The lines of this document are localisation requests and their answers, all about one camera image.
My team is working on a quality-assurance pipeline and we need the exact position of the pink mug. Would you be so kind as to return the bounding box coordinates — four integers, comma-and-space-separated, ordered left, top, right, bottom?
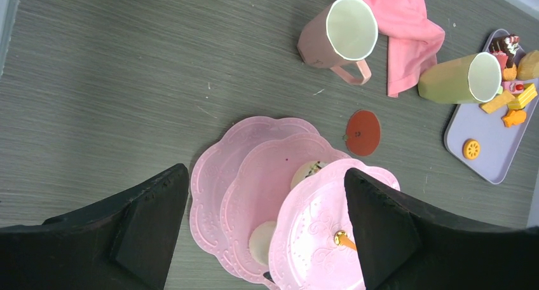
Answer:
297, 0, 379, 85

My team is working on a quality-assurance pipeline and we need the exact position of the chocolate cake slice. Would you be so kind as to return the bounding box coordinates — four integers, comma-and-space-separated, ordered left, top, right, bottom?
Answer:
488, 34, 520, 67

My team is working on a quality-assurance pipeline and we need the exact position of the green mug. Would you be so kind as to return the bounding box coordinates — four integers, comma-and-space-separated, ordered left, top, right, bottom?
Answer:
418, 52, 501, 104

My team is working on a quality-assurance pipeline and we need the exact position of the golden round bun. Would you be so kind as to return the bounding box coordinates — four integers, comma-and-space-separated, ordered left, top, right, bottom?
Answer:
517, 50, 539, 80

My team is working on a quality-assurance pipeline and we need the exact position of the pink cloth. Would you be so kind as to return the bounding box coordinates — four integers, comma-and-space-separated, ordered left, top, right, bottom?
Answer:
363, 0, 445, 98

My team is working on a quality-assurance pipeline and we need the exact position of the orange lotus-root cookie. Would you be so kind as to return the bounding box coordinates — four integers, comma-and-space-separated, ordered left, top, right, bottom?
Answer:
462, 139, 481, 160

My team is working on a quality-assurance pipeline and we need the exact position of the orange fish-shaped cookie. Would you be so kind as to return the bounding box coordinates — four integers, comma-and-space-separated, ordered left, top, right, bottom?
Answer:
502, 109, 527, 128

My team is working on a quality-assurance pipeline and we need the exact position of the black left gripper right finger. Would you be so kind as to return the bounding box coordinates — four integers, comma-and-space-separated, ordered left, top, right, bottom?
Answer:
344, 168, 538, 289

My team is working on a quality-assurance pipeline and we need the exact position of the orange wafer bar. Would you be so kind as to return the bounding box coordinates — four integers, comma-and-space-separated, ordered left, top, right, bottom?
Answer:
480, 90, 515, 114

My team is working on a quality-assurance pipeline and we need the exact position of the yellow layered cake piece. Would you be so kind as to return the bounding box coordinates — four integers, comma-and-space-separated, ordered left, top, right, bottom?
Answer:
507, 83, 538, 110

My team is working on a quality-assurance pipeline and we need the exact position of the red round coaster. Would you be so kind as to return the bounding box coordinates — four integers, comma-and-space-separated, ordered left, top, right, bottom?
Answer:
345, 109, 381, 156

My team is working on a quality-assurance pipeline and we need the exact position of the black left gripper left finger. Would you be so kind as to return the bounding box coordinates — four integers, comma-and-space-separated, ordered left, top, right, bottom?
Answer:
1, 163, 189, 289

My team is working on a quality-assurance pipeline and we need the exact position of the sprinkled chocolate donut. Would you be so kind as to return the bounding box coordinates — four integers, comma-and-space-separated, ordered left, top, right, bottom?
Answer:
290, 161, 328, 190

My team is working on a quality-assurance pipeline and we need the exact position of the pink three-tier dessert stand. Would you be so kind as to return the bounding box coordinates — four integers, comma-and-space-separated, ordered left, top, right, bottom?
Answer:
190, 116, 400, 289

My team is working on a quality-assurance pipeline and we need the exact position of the small orange round cookie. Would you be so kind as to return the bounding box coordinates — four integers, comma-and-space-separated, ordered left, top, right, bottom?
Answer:
501, 64, 517, 81

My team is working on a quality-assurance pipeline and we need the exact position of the white round cake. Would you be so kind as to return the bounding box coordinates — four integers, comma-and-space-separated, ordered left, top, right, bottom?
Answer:
249, 221, 276, 266

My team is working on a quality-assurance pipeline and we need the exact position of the pink cherry cake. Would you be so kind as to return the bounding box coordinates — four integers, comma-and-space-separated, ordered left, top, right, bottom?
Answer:
501, 80, 524, 94

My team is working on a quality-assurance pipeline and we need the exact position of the lavender serving tray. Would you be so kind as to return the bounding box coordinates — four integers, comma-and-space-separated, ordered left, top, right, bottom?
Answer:
444, 97, 538, 184

